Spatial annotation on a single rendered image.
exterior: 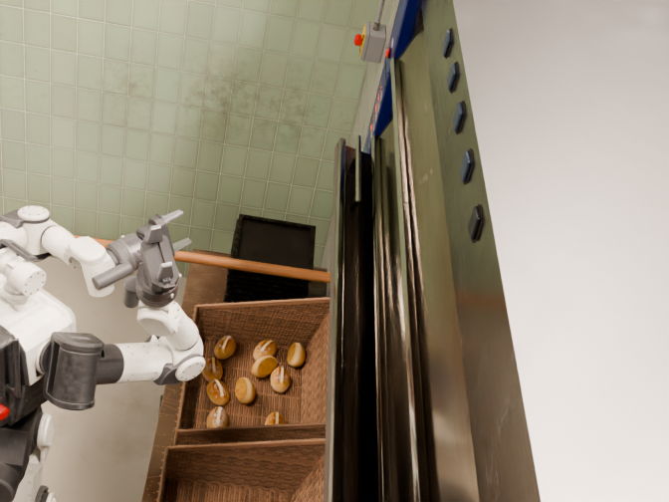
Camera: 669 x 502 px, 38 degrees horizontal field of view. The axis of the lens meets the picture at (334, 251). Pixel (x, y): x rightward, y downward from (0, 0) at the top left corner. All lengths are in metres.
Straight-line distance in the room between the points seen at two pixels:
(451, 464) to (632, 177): 0.61
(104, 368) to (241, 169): 2.02
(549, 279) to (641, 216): 0.28
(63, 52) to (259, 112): 0.78
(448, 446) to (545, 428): 0.39
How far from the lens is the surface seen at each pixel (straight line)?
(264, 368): 3.27
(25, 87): 4.08
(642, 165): 1.87
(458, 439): 1.63
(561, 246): 1.58
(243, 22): 3.77
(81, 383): 2.20
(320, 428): 2.89
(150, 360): 2.30
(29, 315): 2.29
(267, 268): 2.76
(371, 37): 3.38
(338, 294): 2.36
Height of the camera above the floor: 2.99
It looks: 39 degrees down
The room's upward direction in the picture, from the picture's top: 13 degrees clockwise
